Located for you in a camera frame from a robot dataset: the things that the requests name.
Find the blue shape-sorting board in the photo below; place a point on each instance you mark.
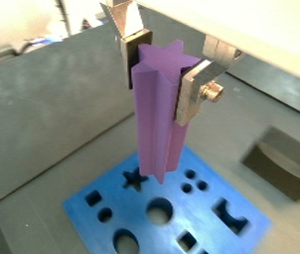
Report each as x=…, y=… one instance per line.
x=192, y=214

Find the purple star-shaped peg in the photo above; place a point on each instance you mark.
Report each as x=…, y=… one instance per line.
x=155, y=78

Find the grey side panel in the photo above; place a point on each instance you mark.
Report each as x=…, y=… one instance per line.
x=62, y=96

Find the dark grey box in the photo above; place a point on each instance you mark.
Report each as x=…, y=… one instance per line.
x=273, y=159

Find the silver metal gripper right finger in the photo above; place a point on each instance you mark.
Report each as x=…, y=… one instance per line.
x=198, y=80

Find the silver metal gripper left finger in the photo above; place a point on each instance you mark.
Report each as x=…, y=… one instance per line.
x=123, y=16

